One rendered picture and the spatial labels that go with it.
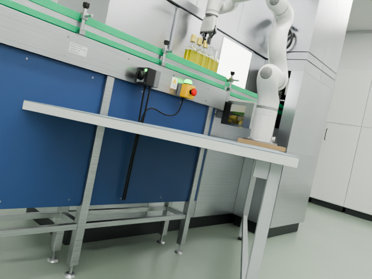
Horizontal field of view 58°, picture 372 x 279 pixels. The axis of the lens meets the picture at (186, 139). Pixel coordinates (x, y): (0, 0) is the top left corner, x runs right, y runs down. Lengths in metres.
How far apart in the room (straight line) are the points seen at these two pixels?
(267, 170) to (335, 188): 4.43
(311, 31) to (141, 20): 1.50
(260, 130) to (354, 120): 3.81
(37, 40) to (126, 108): 0.50
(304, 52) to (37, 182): 2.26
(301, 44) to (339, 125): 2.81
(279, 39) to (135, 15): 0.81
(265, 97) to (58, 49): 1.06
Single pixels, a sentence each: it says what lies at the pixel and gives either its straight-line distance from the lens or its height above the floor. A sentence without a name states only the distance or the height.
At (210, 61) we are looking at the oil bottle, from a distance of 2.20.
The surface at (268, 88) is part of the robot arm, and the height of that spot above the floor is 1.06.
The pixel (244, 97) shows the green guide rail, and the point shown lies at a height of 1.08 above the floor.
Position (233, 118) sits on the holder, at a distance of 2.15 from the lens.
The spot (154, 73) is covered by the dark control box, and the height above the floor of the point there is 0.99.
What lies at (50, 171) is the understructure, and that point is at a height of 0.48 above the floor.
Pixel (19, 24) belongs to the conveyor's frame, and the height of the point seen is 1.01.
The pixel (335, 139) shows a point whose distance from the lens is 5.62.
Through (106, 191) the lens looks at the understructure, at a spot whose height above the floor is 0.39.
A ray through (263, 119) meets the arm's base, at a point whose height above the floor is 0.90.
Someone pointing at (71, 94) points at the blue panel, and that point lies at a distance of 1.47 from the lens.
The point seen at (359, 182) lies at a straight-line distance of 5.49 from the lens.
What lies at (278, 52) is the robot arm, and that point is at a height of 1.27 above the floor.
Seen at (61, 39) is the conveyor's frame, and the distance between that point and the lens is 1.43.
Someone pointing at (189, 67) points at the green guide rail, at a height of 1.10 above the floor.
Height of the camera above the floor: 0.77
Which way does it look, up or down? 2 degrees down
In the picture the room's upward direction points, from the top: 12 degrees clockwise
